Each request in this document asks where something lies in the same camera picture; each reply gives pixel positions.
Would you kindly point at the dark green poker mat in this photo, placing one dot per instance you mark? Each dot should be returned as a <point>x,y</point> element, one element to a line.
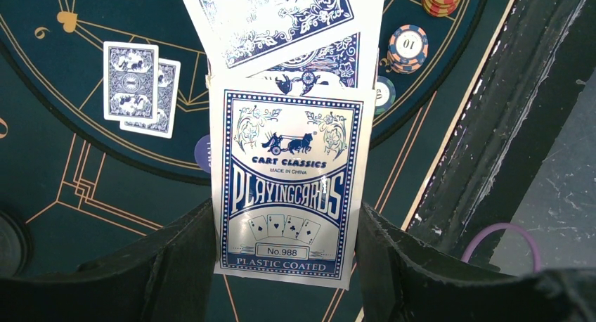
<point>80,203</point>

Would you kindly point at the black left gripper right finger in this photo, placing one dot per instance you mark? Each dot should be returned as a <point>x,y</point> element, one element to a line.
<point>405,279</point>

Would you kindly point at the dealt card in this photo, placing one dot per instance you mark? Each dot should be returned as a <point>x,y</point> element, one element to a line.
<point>130,87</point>

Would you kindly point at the blue small blind button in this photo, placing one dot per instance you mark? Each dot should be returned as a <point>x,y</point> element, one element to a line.
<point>202,153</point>

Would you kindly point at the blue playing card deck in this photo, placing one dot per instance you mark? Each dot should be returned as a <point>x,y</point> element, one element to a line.
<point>288,164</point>

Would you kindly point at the green poker chip stack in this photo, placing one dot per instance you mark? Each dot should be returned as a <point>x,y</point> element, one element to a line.
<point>386,94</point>

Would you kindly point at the card sliding from deck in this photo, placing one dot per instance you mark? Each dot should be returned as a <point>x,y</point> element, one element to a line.
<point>311,41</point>

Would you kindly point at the purple white poker chip stack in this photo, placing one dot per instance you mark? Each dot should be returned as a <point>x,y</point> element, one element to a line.
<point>408,49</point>

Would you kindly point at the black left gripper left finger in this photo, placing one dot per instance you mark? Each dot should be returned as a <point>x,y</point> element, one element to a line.
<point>165,276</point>

